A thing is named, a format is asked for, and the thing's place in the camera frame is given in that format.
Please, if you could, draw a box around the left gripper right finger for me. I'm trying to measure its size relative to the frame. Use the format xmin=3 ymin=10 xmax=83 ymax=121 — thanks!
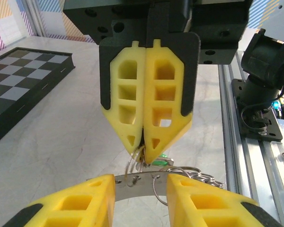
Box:
xmin=167 ymin=174 xmax=284 ymax=227

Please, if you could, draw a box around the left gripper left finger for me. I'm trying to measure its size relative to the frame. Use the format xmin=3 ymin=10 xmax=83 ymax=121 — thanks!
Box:
xmin=2 ymin=174 xmax=116 ymax=227

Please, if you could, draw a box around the key with green tag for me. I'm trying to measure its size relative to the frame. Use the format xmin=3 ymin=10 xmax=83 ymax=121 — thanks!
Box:
xmin=124 ymin=146 xmax=175 ymax=177

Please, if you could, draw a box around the black and grey chessboard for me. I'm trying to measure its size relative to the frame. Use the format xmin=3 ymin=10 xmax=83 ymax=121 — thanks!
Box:
xmin=0 ymin=47 xmax=76 ymax=149

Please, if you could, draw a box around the small black controller board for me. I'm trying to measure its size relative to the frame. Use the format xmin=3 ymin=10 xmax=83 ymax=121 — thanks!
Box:
xmin=271 ymin=98 xmax=284 ymax=121

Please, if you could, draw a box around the aluminium mounting rail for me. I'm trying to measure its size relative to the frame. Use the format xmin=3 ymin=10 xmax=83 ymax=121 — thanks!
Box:
xmin=219 ymin=51 xmax=284 ymax=227

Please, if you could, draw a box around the aluminium frame post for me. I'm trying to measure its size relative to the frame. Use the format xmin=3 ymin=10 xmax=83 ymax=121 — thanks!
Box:
xmin=23 ymin=0 xmax=49 ymax=37

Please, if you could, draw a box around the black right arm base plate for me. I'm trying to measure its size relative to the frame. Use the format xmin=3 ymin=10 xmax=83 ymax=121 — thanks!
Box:
xmin=231 ymin=79 xmax=284 ymax=142

